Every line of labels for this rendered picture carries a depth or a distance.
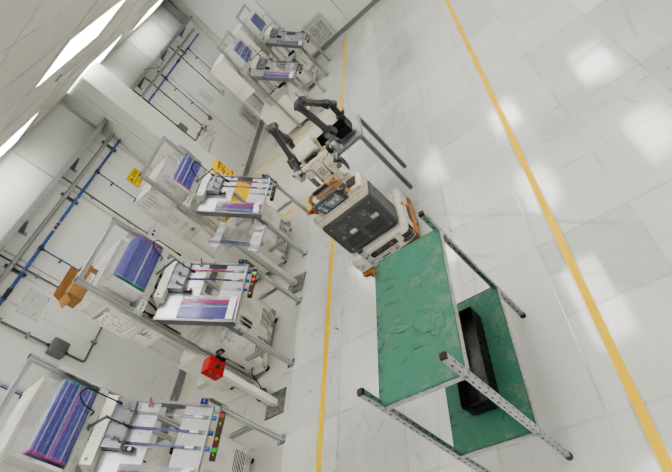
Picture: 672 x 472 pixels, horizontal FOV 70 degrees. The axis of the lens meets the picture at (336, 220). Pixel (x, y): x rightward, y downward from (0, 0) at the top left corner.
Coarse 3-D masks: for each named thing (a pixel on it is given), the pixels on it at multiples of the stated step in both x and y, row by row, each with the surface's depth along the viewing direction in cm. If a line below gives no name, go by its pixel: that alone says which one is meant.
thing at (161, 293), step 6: (174, 258) 460; (174, 264) 454; (168, 270) 448; (162, 276) 442; (168, 276) 442; (162, 282) 436; (168, 282) 437; (162, 288) 431; (156, 294) 426; (162, 294) 426; (156, 300) 426; (162, 300) 425
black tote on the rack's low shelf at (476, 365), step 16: (464, 320) 284; (480, 320) 277; (464, 336) 278; (480, 336) 264; (480, 352) 264; (480, 368) 258; (464, 384) 256; (496, 384) 246; (464, 400) 247; (480, 400) 247
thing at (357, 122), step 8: (352, 120) 480; (360, 120) 472; (360, 128) 454; (368, 128) 485; (352, 136) 456; (360, 136) 445; (376, 136) 491; (344, 144) 457; (352, 144) 450; (368, 144) 450; (384, 144) 497; (336, 152) 459; (376, 152) 456; (392, 152) 503; (384, 160) 461; (400, 160) 509; (392, 168) 467; (400, 176) 472; (320, 184) 478; (408, 184) 478
